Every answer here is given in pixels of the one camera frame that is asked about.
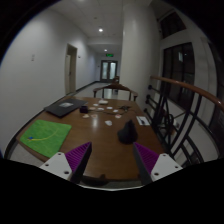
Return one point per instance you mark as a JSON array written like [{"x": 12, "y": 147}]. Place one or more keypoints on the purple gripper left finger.
[{"x": 70, "y": 165}]

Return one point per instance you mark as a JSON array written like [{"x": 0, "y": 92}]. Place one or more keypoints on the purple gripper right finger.
[{"x": 153, "y": 166}]

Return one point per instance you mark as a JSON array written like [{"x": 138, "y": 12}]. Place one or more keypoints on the green mouse pad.
[{"x": 45, "y": 137}]

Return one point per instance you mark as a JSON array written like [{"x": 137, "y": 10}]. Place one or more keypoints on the black computer mouse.
[{"x": 128, "y": 134}]

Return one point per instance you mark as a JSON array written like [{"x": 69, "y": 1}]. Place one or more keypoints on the white small item near mouse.
[{"x": 108, "y": 123}]

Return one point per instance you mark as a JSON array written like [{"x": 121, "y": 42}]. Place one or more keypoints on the white paper card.
[{"x": 142, "y": 120}]

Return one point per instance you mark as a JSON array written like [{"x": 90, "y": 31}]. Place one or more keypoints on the small dark box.
[{"x": 84, "y": 109}]

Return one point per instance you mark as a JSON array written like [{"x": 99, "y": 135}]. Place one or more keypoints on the black closed laptop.
[{"x": 63, "y": 108}]

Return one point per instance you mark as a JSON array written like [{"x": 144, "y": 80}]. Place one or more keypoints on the wooden chair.
[{"x": 116, "y": 86}]

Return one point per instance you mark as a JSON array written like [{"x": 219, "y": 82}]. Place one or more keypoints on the double glass door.
[{"x": 108, "y": 70}]

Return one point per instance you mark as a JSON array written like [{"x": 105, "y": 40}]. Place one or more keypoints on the side wooden door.
[{"x": 70, "y": 69}]

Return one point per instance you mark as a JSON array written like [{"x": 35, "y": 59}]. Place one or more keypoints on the dark window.
[{"x": 179, "y": 65}]

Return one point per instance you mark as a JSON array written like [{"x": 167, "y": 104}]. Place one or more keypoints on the green exit sign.
[{"x": 109, "y": 55}]

